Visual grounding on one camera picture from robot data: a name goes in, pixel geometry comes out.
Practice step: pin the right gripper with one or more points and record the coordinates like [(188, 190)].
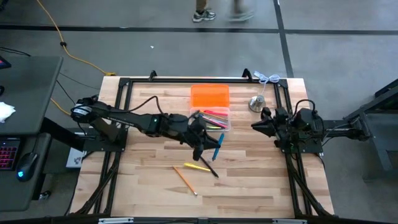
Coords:
[(283, 127)]

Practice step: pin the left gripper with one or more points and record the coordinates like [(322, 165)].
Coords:
[(182, 129)]

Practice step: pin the blue pen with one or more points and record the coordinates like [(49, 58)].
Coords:
[(221, 138)]

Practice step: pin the yellow highlighter pen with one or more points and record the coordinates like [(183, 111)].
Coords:
[(196, 166)]

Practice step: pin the black pen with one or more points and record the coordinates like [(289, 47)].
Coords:
[(211, 169)]

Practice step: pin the slim yellow pen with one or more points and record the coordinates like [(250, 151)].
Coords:
[(214, 127)]

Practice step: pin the yellow wooden pencil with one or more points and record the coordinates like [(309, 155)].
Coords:
[(214, 116)]

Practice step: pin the clear plastic supply box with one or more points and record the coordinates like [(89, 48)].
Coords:
[(228, 123)]

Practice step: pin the orange pencil with red eraser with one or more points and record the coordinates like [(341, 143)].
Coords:
[(185, 180)]

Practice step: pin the orange plastic box lid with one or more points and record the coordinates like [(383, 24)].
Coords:
[(210, 96)]

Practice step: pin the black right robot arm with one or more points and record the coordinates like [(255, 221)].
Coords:
[(311, 124)]

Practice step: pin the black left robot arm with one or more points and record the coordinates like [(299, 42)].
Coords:
[(124, 118)]

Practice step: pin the white printed box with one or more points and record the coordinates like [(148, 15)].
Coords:
[(74, 159)]

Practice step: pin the black metal stand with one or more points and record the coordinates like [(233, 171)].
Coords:
[(377, 146)]

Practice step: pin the person's foot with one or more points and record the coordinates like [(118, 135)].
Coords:
[(241, 16), (203, 16)]

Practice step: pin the person's leg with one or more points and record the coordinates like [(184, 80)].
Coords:
[(201, 4), (238, 5)]

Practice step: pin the small metal caster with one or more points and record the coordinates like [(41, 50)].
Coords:
[(45, 195)]

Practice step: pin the black computer mouse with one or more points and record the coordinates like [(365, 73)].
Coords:
[(26, 166)]

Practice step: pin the dark grey desk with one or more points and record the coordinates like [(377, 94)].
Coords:
[(31, 93)]

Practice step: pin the black side desk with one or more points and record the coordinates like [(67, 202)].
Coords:
[(18, 196)]

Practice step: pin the backlit keyboard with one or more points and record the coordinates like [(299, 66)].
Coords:
[(7, 154)]

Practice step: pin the white crumpled tissue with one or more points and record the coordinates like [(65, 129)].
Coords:
[(5, 112)]

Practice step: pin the black device with pink light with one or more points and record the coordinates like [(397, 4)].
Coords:
[(3, 63)]

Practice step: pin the black frame hook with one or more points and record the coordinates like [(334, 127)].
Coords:
[(246, 71), (151, 73)]

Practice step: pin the silver metal bracket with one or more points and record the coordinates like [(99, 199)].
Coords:
[(115, 221), (289, 221)]

